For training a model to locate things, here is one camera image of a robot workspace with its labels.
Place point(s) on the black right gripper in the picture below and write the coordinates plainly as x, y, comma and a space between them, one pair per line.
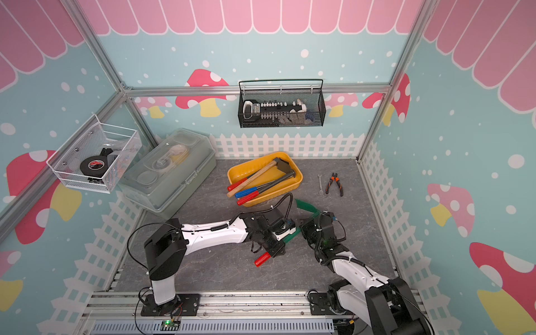
305, 225

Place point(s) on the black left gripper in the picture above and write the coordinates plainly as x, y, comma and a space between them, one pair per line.
275, 250

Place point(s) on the green handled small hoe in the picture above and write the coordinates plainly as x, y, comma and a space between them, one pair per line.
300, 205

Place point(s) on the wooden handled small hoe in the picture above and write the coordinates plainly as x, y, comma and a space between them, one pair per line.
253, 177

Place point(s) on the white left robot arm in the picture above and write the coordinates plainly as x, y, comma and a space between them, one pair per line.
167, 247

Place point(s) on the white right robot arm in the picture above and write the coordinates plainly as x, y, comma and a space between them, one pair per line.
386, 305

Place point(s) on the translucent green storage box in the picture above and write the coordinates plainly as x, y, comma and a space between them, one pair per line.
169, 175

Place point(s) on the small steel wrench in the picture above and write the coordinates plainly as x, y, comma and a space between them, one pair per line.
321, 189

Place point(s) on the yellow plastic tray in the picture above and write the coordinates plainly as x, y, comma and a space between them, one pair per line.
243, 170

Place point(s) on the white socket set holder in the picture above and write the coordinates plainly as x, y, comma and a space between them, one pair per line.
282, 112

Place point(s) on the black tape roll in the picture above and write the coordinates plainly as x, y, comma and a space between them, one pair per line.
94, 166

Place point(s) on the black wire mesh basket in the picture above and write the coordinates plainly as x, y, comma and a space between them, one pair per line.
309, 91

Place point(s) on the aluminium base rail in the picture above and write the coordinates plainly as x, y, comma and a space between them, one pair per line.
222, 312

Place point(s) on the clear acrylic wall bin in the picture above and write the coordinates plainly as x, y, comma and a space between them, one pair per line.
119, 144

